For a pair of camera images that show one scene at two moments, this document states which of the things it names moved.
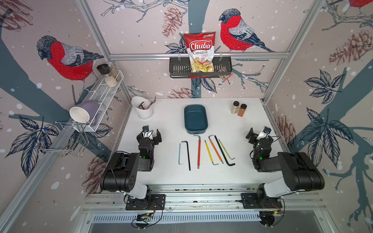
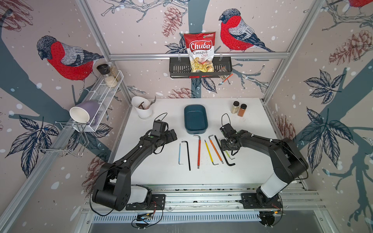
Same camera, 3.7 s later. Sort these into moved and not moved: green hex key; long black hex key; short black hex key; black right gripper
Moved: black right gripper
Not moved: short black hex key; green hex key; long black hex key
